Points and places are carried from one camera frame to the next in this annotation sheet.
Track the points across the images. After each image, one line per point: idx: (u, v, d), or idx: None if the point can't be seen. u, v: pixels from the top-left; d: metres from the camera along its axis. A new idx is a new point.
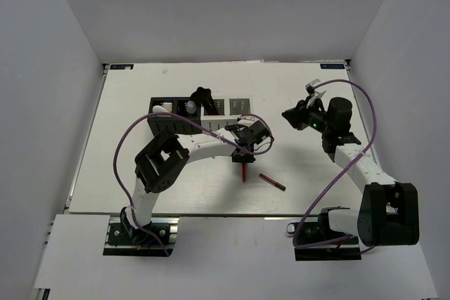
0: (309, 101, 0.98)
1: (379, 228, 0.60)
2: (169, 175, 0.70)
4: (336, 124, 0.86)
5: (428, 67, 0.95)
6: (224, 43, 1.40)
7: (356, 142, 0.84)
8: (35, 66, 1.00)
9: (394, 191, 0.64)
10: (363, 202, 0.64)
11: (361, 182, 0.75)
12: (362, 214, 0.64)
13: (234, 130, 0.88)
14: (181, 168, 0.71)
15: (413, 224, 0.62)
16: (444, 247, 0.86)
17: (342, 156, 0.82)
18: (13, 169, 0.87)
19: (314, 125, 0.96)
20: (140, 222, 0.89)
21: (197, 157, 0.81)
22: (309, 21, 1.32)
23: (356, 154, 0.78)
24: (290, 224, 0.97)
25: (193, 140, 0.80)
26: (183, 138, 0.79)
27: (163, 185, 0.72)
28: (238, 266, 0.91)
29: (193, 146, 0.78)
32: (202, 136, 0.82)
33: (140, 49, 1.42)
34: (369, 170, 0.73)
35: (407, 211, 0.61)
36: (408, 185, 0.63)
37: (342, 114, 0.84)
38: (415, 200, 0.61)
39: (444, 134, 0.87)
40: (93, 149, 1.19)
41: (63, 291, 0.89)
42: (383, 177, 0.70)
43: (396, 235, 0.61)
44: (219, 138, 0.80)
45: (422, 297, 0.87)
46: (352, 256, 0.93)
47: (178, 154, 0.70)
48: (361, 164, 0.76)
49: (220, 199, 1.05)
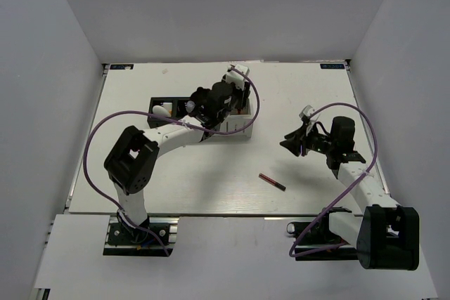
0: (306, 129, 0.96)
1: (379, 252, 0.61)
2: (141, 172, 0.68)
4: (340, 140, 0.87)
5: (428, 67, 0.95)
6: (224, 44, 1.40)
7: (361, 160, 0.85)
8: (35, 66, 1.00)
9: (396, 214, 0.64)
10: (363, 225, 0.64)
11: (361, 201, 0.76)
12: (363, 235, 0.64)
13: (199, 115, 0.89)
14: (152, 160, 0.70)
15: (413, 249, 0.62)
16: (444, 248, 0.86)
17: (345, 173, 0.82)
18: (13, 169, 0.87)
19: (318, 149, 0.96)
20: (138, 222, 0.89)
21: (168, 147, 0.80)
22: (309, 21, 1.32)
23: (360, 175, 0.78)
24: (290, 224, 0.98)
25: (160, 131, 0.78)
26: (148, 133, 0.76)
27: (141, 182, 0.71)
28: (238, 265, 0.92)
29: (162, 138, 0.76)
32: (166, 127, 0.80)
33: (140, 49, 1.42)
34: (371, 191, 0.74)
35: (406, 235, 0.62)
36: (409, 211, 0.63)
37: (343, 130, 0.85)
38: (415, 225, 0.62)
39: (444, 135, 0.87)
40: (93, 148, 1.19)
41: (63, 291, 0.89)
42: (385, 199, 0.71)
43: (395, 258, 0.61)
44: (185, 126, 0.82)
45: (422, 297, 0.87)
46: (351, 256, 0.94)
47: (147, 150, 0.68)
48: (363, 183, 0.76)
49: (220, 199, 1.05)
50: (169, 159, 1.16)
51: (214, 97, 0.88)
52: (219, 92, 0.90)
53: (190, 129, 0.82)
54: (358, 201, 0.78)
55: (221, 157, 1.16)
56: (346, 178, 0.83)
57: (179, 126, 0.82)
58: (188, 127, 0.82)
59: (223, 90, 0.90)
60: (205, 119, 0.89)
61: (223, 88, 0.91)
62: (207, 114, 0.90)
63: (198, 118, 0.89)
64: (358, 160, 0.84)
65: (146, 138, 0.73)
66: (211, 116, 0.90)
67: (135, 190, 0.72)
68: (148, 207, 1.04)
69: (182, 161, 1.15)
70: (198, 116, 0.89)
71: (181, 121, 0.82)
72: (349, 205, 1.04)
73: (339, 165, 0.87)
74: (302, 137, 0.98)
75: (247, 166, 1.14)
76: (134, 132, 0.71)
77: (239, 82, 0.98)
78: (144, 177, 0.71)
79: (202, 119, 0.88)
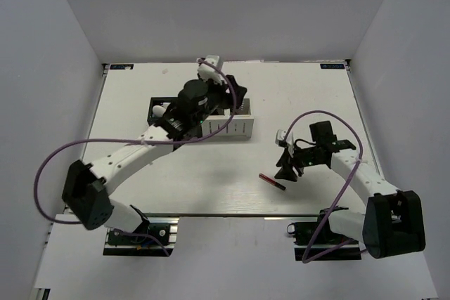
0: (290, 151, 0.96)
1: (387, 241, 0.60)
2: (94, 211, 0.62)
4: (323, 137, 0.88)
5: (428, 67, 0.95)
6: (223, 44, 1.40)
7: (351, 148, 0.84)
8: (34, 66, 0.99)
9: (396, 199, 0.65)
10: (367, 215, 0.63)
11: (361, 192, 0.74)
12: (369, 227, 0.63)
13: (167, 123, 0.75)
14: (105, 197, 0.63)
15: (420, 232, 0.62)
16: (444, 248, 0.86)
17: (339, 164, 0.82)
18: (13, 169, 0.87)
19: (309, 163, 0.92)
20: (131, 227, 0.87)
21: (129, 171, 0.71)
22: (309, 21, 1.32)
23: (354, 163, 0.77)
24: (290, 223, 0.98)
25: (112, 161, 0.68)
26: (97, 165, 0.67)
27: (101, 217, 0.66)
28: (238, 265, 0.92)
29: (113, 168, 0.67)
32: (119, 152, 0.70)
33: (140, 49, 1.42)
34: (369, 179, 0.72)
35: (410, 218, 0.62)
36: (410, 194, 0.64)
37: (319, 124, 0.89)
38: (417, 208, 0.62)
39: (444, 134, 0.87)
40: (93, 149, 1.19)
41: (63, 291, 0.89)
42: (384, 185, 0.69)
43: (403, 244, 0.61)
44: (145, 143, 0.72)
45: (422, 297, 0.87)
46: (352, 256, 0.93)
47: (93, 188, 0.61)
48: (359, 171, 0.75)
49: (220, 200, 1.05)
50: (169, 159, 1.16)
51: (184, 98, 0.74)
52: (192, 89, 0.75)
53: (151, 146, 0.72)
54: (358, 192, 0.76)
55: (221, 157, 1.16)
56: (342, 169, 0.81)
57: (138, 145, 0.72)
58: (147, 145, 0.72)
59: (196, 88, 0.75)
60: (177, 127, 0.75)
61: (196, 84, 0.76)
62: (178, 119, 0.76)
63: (168, 124, 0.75)
64: (349, 147, 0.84)
65: (93, 173, 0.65)
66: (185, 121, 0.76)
67: (95, 225, 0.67)
68: (148, 207, 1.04)
69: (183, 161, 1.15)
70: (167, 124, 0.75)
71: (140, 140, 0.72)
72: (350, 205, 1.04)
73: (331, 154, 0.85)
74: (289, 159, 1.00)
75: (247, 166, 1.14)
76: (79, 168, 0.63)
77: (214, 76, 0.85)
78: (103, 213, 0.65)
79: (171, 128, 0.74)
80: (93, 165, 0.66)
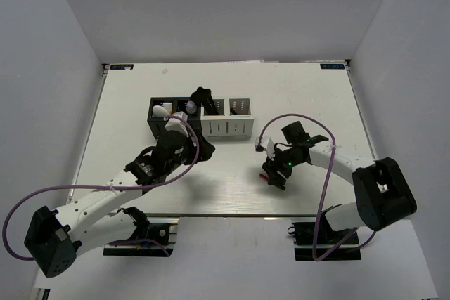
0: (270, 154, 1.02)
1: (381, 210, 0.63)
2: (54, 261, 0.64)
4: (297, 137, 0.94)
5: (428, 67, 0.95)
6: (223, 44, 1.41)
7: (324, 139, 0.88)
8: (34, 66, 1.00)
9: (378, 168, 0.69)
10: (357, 192, 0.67)
11: (346, 174, 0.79)
12: (361, 201, 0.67)
13: (139, 168, 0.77)
14: (67, 246, 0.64)
15: (408, 194, 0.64)
16: (444, 248, 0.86)
17: (318, 156, 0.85)
18: (13, 169, 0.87)
19: (290, 163, 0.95)
20: (127, 232, 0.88)
21: (93, 220, 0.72)
22: (309, 21, 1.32)
23: (330, 151, 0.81)
24: (290, 225, 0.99)
25: (78, 207, 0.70)
26: (62, 212, 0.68)
27: (63, 264, 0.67)
28: (238, 265, 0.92)
29: (78, 216, 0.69)
32: (87, 199, 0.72)
33: (140, 50, 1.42)
34: (348, 159, 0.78)
35: (395, 183, 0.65)
36: (389, 161, 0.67)
37: (289, 126, 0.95)
38: (399, 171, 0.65)
39: (445, 134, 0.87)
40: (93, 149, 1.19)
41: (63, 291, 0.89)
42: (363, 159, 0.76)
43: (399, 209, 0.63)
44: (113, 190, 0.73)
45: (422, 297, 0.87)
46: (352, 256, 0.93)
47: (55, 237, 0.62)
48: (337, 155, 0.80)
49: (219, 200, 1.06)
50: None
51: (162, 145, 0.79)
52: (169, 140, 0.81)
53: (119, 193, 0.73)
54: (343, 175, 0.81)
55: (221, 157, 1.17)
56: (321, 160, 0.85)
57: (106, 192, 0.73)
58: (115, 192, 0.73)
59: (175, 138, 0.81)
60: (148, 171, 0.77)
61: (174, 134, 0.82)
62: (150, 164, 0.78)
63: (139, 168, 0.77)
64: (321, 139, 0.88)
65: (58, 220, 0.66)
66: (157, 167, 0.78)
67: (56, 271, 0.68)
68: (148, 207, 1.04)
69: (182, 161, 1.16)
70: (138, 167, 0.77)
71: (108, 186, 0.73)
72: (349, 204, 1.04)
73: (308, 151, 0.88)
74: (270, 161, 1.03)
75: (247, 166, 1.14)
76: (46, 216, 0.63)
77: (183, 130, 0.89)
78: (65, 261, 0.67)
79: (142, 172, 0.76)
80: (58, 212, 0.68)
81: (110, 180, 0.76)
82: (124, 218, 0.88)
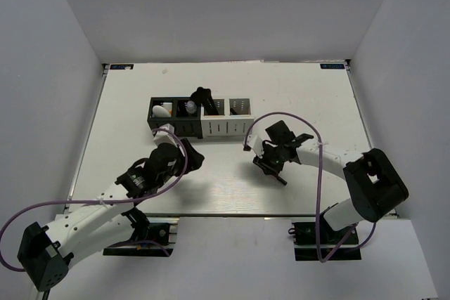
0: (259, 154, 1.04)
1: (376, 201, 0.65)
2: (46, 276, 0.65)
4: (281, 136, 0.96)
5: (427, 67, 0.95)
6: (223, 44, 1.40)
7: (309, 138, 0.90)
8: (34, 66, 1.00)
9: (367, 161, 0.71)
10: (351, 187, 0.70)
11: (337, 170, 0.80)
12: (356, 196, 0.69)
13: (131, 180, 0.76)
14: (59, 262, 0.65)
15: (399, 181, 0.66)
16: (444, 248, 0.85)
17: (306, 155, 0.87)
18: (13, 169, 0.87)
19: (277, 161, 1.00)
20: (125, 236, 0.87)
21: (86, 234, 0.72)
22: (309, 21, 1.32)
23: (318, 149, 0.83)
24: (290, 225, 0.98)
25: (68, 223, 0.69)
26: (53, 228, 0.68)
27: (55, 278, 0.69)
28: (238, 266, 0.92)
29: (69, 232, 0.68)
32: (78, 213, 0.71)
33: (140, 49, 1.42)
34: (337, 154, 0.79)
35: (384, 171, 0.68)
36: (376, 152, 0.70)
37: (273, 128, 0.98)
38: (386, 161, 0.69)
39: (445, 134, 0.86)
40: (93, 149, 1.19)
41: (63, 291, 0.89)
42: (350, 154, 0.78)
43: (392, 197, 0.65)
44: (103, 202, 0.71)
45: (422, 297, 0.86)
46: (351, 256, 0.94)
47: (46, 253, 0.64)
48: (325, 152, 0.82)
49: (219, 200, 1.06)
50: None
51: (155, 157, 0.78)
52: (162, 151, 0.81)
53: (110, 206, 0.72)
54: (332, 171, 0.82)
55: (221, 157, 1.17)
56: (310, 159, 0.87)
57: (97, 204, 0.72)
58: (105, 204, 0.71)
59: (168, 150, 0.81)
60: (138, 183, 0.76)
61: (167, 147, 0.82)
62: (142, 176, 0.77)
63: (130, 181, 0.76)
64: (307, 138, 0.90)
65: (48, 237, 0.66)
66: (150, 179, 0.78)
67: (48, 285, 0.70)
68: (148, 207, 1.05)
69: None
70: (130, 180, 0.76)
71: (98, 199, 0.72)
72: None
73: (295, 150, 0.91)
74: (259, 158, 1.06)
75: (247, 166, 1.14)
76: (36, 232, 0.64)
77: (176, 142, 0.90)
78: (57, 275, 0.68)
79: (133, 185, 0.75)
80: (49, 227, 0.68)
81: (101, 194, 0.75)
82: (121, 220, 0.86)
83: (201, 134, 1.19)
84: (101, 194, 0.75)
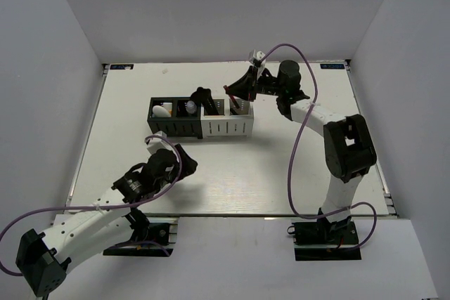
0: (258, 74, 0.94)
1: (346, 158, 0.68)
2: (43, 281, 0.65)
4: (289, 87, 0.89)
5: (428, 67, 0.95)
6: (223, 44, 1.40)
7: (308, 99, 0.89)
8: (34, 67, 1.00)
9: (348, 124, 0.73)
10: (326, 144, 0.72)
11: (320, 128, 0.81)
12: (329, 152, 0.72)
13: (127, 185, 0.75)
14: (56, 268, 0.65)
15: (370, 146, 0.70)
16: (444, 248, 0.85)
17: (297, 112, 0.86)
18: (13, 168, 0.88)
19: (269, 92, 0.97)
20: (124, 238, 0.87)
21: (83, 239, 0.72)
22: (309, 21, 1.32)
23: (308, 108, 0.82)
24: (290, 225, 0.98)
25: (65, 229, 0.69)
26: (50, 234, 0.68)
27: (53, 283, 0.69)
28: (238, 266, 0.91)
29: (65, 238, 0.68)
32: (74, 219, 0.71)
33: (140, 50, 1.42)
34: (323, 114, 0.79)
35: (361, 136, 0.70)
36: (358, 117, 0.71)
37: (294, 79, 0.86)
38: (365, 129, 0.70)
39: (444, 134, 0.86)
40: (93, 149, 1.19)
41: (63, 291, 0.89)
42: (337, 115, 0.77)
43: (356, 154, 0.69)
44: (99, 209, 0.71)
45: (422, 297, 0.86)
46: (351, 256, 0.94)
47: (43, 260, 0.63)
48: (314, 111, 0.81)
49: (219, 200, 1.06)
50: None
51: (153, 162, 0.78)
52: (159, 157, 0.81)
53: (106, 211, 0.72)
54: (318, 130, 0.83)
55: (221, 157, 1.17)
56: (299, 116, 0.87)
57: (93, 210, 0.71)
58: (102, 210, 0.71)
59: (166, 156, 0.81)
60: (136, 188, 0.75)
61: (164, 152, 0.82)
62: (138, 181, 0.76)
63: (127, 186, 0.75)
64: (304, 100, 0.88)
65: (45, 243, 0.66)
66: (146, 184, 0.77)
67: (47, 290, 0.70)
68: (148, 207, 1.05)
69: None
70: (126, 185, 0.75)
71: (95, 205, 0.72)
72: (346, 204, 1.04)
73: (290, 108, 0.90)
74: (255, 82, 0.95)
75: (247, 166, 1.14)
76: (33, 239, 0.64)
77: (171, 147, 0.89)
78: (55, 280, 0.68)
79: (130, 189, 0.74)
80: (46, 235, 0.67)
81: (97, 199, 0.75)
82: (120, 222, 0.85)
83: (201, 134, 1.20)
84: (97, 199, 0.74)
